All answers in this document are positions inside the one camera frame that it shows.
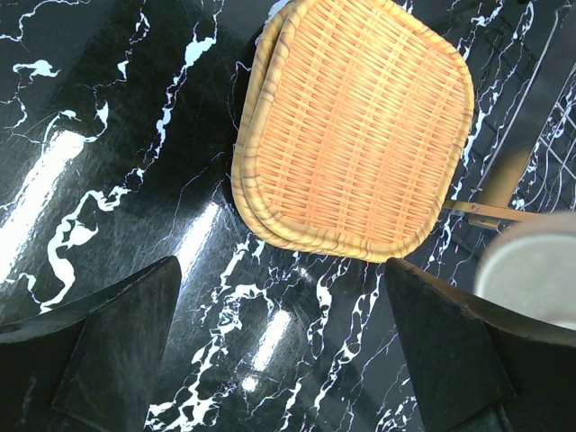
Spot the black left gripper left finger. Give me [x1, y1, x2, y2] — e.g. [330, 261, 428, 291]
[1, 256, 181, 431]

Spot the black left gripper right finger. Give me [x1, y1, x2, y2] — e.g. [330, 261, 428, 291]
[384, 258, 575, 431]

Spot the blue and cream plate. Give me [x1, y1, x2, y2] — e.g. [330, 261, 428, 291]
[473, 211, 575, 330]

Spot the stainless steel dish rack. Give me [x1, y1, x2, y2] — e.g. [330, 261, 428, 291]
[444, 2, 575, 230]

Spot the lower woven wicker tray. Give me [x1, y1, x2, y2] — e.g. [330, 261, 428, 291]
[231, 1, 295, 249]

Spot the woven wicker tray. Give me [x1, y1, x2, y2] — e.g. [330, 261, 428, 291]
[231, 1, 295, 249]
[241, 1, 474, 263]

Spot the black marble pattern mat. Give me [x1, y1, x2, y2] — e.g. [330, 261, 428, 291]
[0, 0, 576, 432]

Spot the upper woven wicker tray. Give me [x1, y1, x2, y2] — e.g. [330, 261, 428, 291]
[241, 1, 474, 263]

